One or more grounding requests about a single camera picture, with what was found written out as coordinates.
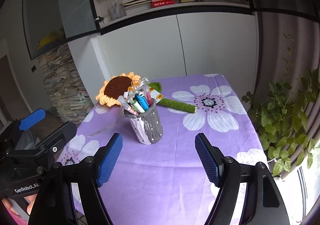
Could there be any crochet sunflower with green stem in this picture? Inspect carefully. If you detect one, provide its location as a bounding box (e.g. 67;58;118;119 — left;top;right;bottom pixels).
95;72;197;114

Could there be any grey white pen holder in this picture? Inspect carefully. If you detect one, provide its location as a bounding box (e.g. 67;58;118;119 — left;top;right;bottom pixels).
124;98;163;145

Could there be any green potted vine plant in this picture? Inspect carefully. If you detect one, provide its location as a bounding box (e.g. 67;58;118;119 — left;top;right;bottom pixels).
241;47;319;177

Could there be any light green pen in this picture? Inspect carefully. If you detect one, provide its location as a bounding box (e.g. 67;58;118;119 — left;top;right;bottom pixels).
131;100;145;114

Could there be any translucent frosted pen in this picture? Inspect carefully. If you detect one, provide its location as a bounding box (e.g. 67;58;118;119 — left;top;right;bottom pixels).
118;95;131;109

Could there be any purple floral tablecloth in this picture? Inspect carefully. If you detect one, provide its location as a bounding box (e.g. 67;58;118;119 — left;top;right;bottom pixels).
59;74;267;224

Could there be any pink curtain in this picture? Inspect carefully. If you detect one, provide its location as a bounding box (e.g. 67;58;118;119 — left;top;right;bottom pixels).
249;12;319;176

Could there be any red gel pen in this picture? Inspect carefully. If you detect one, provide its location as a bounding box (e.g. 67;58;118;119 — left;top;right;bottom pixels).
143;85;152;107

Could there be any pink patterned pen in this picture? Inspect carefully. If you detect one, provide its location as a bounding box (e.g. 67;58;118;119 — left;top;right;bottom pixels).
124;105;139;116

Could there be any sunflower gift tag card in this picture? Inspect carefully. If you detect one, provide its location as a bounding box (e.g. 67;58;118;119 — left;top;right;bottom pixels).
149;87;164;103

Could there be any stack of old books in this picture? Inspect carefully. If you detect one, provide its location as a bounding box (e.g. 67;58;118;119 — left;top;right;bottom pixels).
38;44;93;124

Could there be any person's left hand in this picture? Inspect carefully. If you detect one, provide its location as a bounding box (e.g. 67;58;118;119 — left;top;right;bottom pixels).
2;194;37;224

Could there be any blue pen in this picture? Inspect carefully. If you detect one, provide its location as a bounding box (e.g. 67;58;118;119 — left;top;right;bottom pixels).
135;94;149;111

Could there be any dark glass cabinet door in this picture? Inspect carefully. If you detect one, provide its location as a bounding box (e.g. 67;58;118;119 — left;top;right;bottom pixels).
22;0;99;59

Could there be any white bookshelf cabinet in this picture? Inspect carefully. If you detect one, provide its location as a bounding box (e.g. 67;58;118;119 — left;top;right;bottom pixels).
69;0;259;100

